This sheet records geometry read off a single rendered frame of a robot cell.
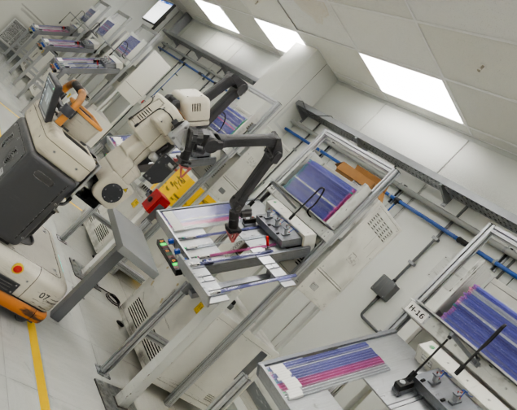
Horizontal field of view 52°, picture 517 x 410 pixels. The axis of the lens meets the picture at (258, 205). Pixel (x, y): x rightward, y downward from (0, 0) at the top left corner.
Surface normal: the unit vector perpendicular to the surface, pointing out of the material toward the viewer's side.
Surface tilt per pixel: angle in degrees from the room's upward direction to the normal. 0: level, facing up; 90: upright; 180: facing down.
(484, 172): 90
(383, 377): 44
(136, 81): 90
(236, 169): 90
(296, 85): 90
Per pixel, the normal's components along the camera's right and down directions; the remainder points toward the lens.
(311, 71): 0.44, 0.42
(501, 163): -0.56, -0.56
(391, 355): 0.11, -0.90
